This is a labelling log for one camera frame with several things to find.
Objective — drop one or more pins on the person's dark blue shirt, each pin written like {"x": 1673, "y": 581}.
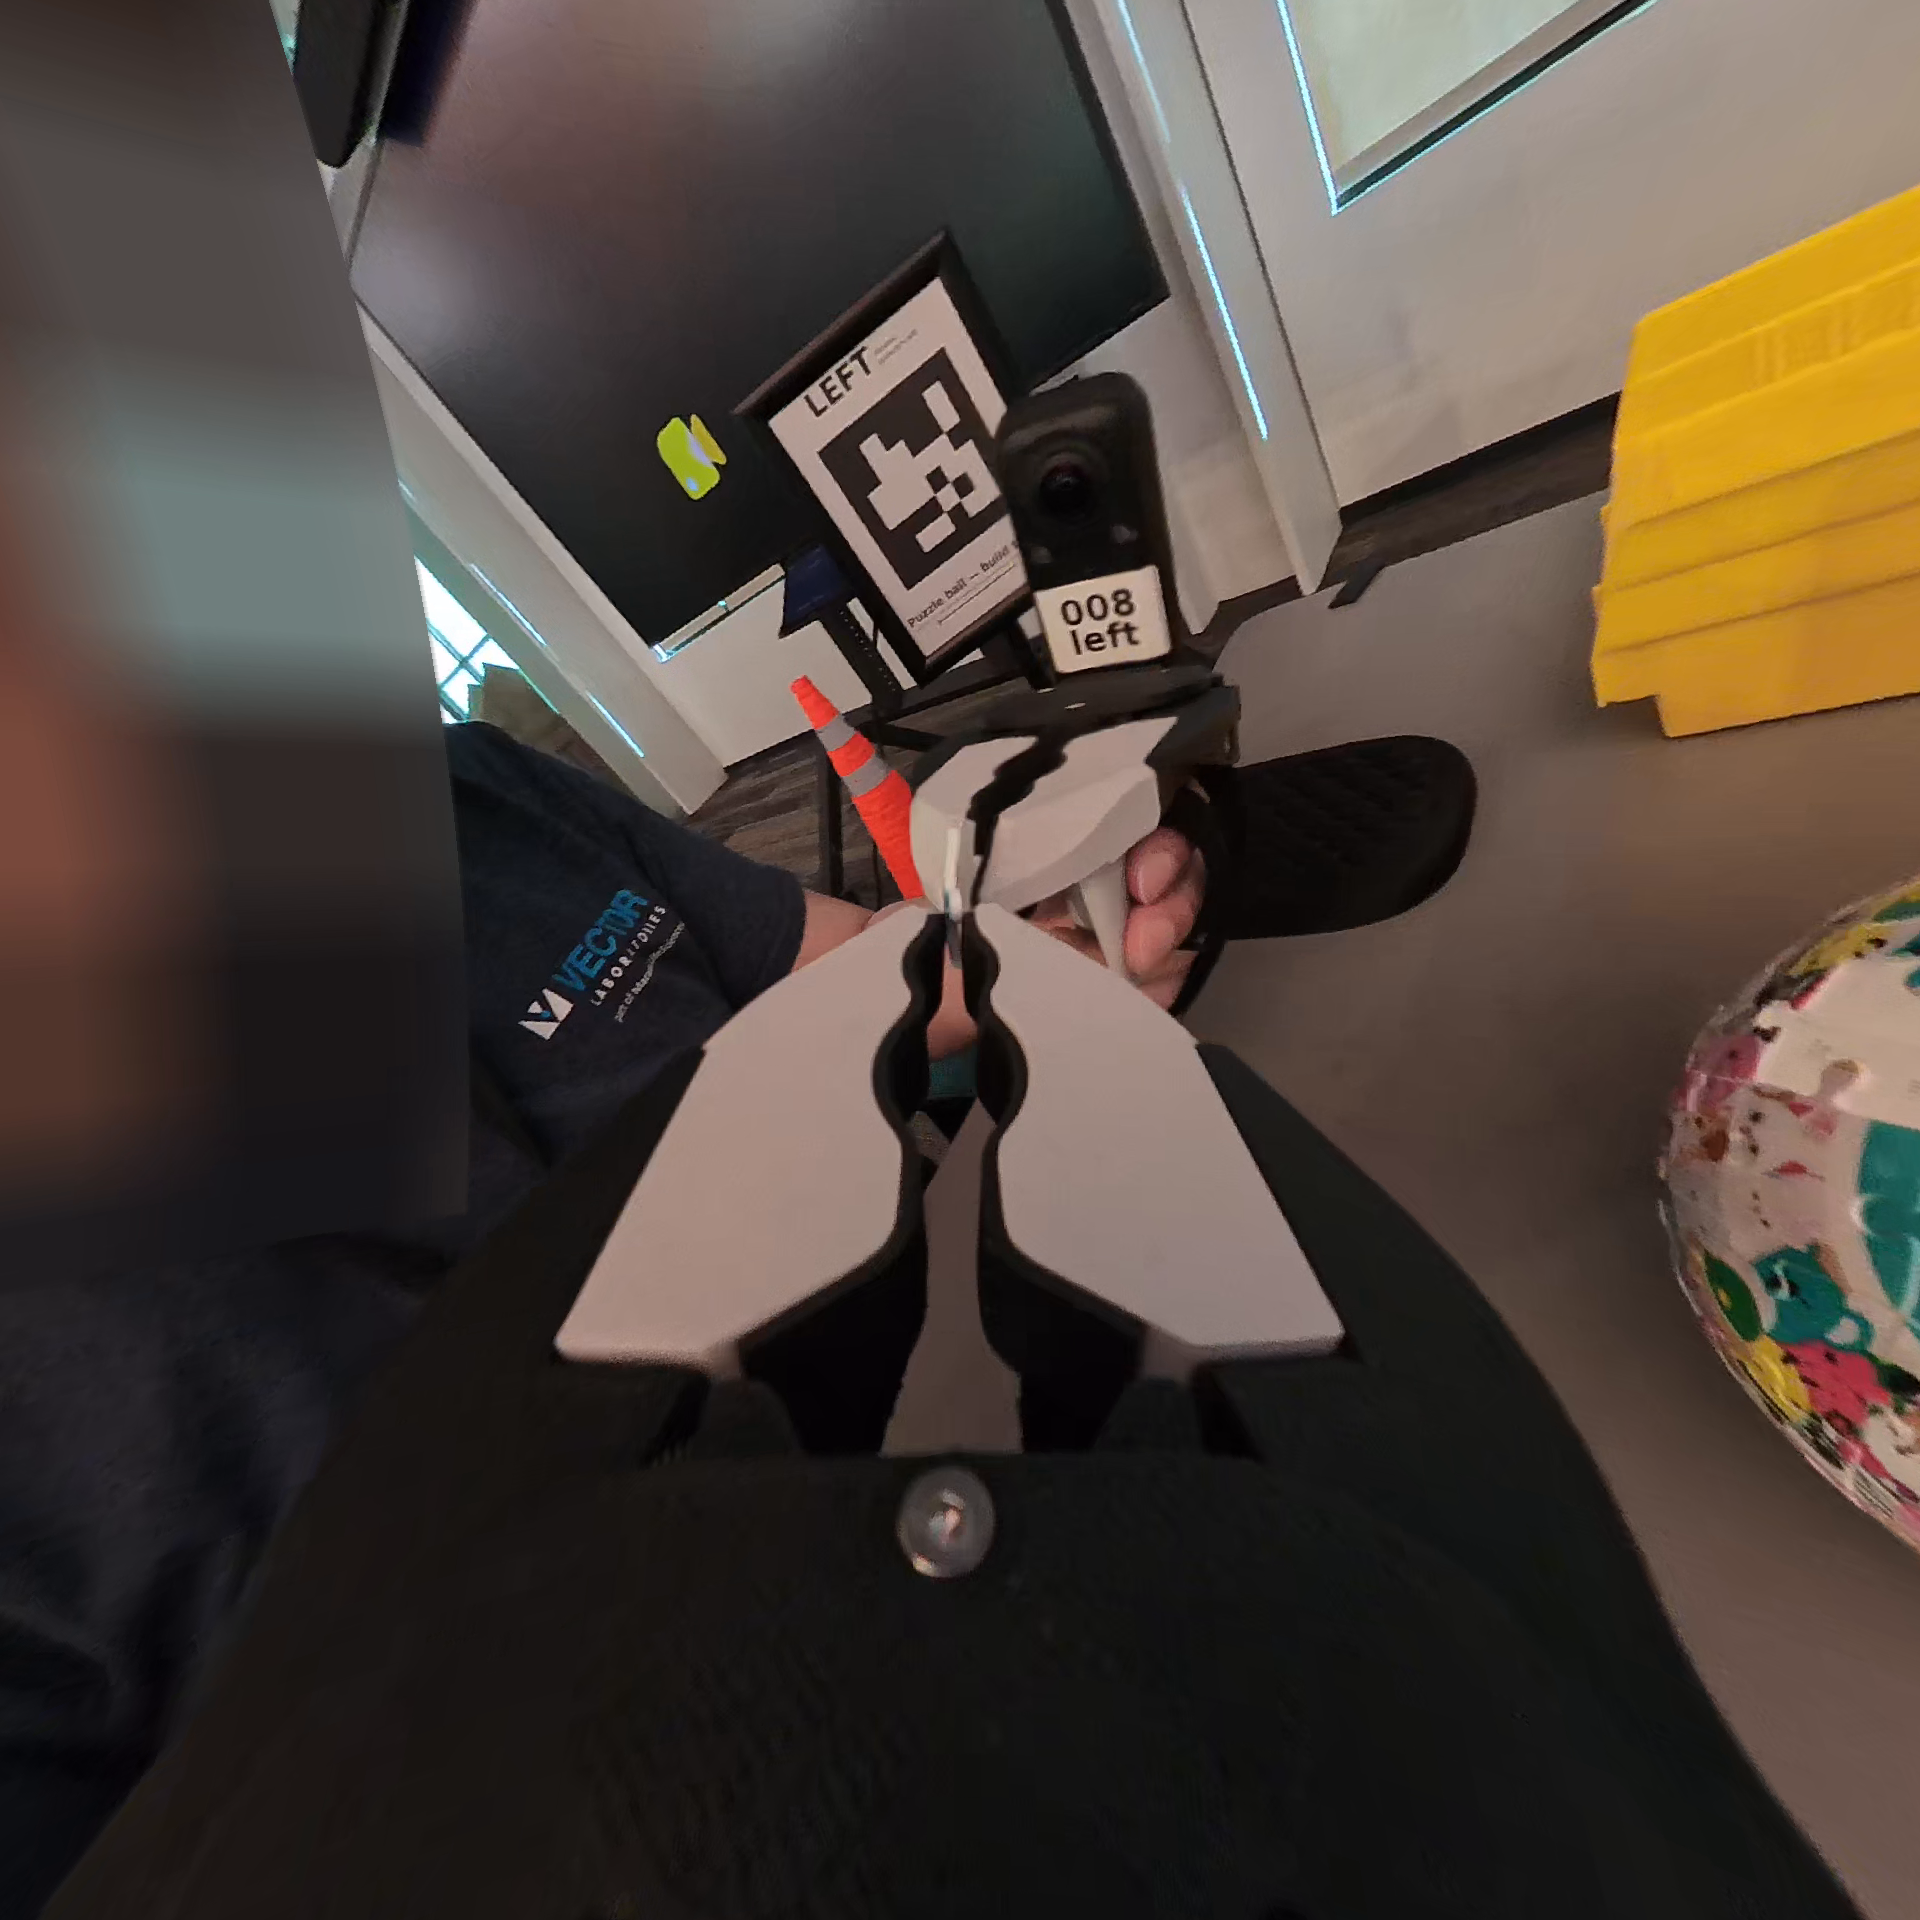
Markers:
{"x": 600, "y": 839}

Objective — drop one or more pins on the person's left forearm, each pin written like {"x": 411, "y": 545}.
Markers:
{"x": 849, "y": 931}

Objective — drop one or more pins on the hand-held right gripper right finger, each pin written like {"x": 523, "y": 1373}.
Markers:
{"x": 1155, "y": 1201}

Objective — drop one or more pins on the colourful puzzle ball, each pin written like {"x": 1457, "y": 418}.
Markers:
{"x": 1815, "y": 1201}

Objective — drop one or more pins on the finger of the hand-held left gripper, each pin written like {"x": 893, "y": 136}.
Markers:
{"x": 1080, "y": 818}
{"x": 945, "y": 818}

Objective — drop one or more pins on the small puzzle piece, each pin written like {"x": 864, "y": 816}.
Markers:
{"x": 957, "y": 884}

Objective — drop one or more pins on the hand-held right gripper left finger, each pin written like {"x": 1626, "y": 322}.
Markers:
{"x": 751, "y": 1201}

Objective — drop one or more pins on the white door with window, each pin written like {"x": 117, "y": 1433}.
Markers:
{"x": 1501, "y": 300}

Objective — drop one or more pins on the yellow plastic bin stack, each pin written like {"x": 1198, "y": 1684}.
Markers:
{"x": 1755, "y": 493}

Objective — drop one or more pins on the large black wall screen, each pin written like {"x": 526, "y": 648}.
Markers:
{"x": 674, "y": 224}

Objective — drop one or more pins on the person's left hand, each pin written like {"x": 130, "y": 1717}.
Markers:
{"x": 1162, "y": 914}

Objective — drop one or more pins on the orange traffic cone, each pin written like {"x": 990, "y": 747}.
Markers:
{"x": 863, "y": 773}

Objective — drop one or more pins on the yellow-green logo sticker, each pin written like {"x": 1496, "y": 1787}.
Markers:
{"x": 691, "y": 455}

